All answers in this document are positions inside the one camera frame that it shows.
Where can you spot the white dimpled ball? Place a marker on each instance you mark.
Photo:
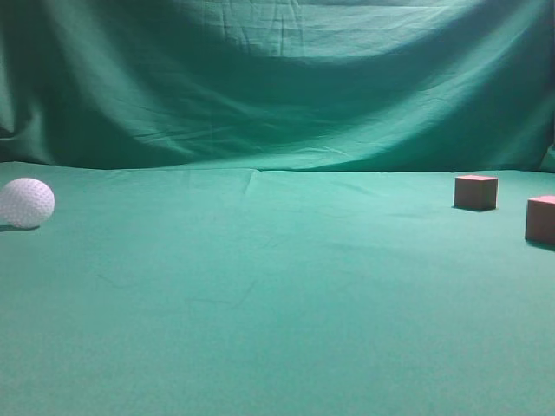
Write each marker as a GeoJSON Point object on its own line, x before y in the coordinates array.
{"type": "Point", "coordinates": [26, 203]}

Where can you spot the red cube block at edge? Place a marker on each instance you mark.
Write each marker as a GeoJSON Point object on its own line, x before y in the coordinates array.
{"type": "Point", "coordinates": [540, 223]}

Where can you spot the green cloth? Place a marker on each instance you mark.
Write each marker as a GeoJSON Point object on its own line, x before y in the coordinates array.
{"type": "Point", "coordinates": [255, 208]}

